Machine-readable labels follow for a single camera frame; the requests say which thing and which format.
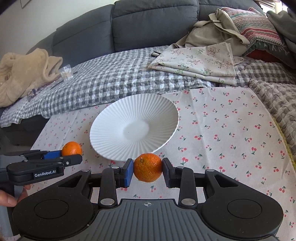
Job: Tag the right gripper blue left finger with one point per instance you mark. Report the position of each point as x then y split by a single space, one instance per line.
113 178

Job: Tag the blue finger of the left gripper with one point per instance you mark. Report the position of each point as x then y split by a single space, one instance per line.
52 155

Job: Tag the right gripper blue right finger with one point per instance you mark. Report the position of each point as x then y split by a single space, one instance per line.
182 178

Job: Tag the mandarin orange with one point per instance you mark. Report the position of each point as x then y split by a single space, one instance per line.
71 148
147 167

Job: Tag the person's left hand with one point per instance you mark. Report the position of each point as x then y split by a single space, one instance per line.
9 201

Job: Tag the white ribbed plate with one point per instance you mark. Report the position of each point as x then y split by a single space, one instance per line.
134 125

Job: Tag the cherry print tablecloth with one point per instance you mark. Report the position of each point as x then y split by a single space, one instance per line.
225 128

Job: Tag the bag of cotton swabs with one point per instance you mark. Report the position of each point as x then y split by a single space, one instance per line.
66 72

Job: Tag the beige fleece blanket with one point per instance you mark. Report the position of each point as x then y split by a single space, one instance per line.
22 73

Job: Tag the grey checkered quilt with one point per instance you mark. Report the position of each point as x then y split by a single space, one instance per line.
98 81

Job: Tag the folded floral cloth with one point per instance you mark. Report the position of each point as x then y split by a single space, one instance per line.
215 63

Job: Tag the grey woven blanket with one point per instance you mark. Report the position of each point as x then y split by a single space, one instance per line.
275 87

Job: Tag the small black device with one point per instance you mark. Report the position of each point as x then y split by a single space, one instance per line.
155 54

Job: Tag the dark grey sofa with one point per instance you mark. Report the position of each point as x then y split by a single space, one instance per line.
127 25

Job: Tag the striped patterned pillow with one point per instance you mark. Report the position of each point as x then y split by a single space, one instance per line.
261 34

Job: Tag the grey sweatshirt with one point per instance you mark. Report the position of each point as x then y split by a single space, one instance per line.
284 22

